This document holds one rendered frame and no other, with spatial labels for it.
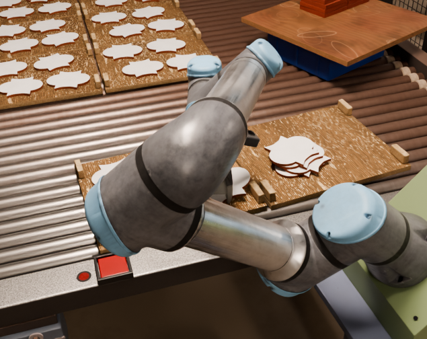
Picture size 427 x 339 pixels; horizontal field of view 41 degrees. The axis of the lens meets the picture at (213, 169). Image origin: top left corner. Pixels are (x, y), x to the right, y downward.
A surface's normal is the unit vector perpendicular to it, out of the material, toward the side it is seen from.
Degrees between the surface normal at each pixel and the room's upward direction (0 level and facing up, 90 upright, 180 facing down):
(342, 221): 38
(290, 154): 0
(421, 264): 68
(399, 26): 0
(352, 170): 0
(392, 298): 45
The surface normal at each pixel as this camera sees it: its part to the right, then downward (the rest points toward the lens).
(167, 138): -0.28, -0.56
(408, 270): 0.01, 0.49
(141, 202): -0.29, 0.35
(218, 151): 0.61, -0.05
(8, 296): -0.03, -0.80
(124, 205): -0.42, 0.17
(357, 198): -0.59, -0.48
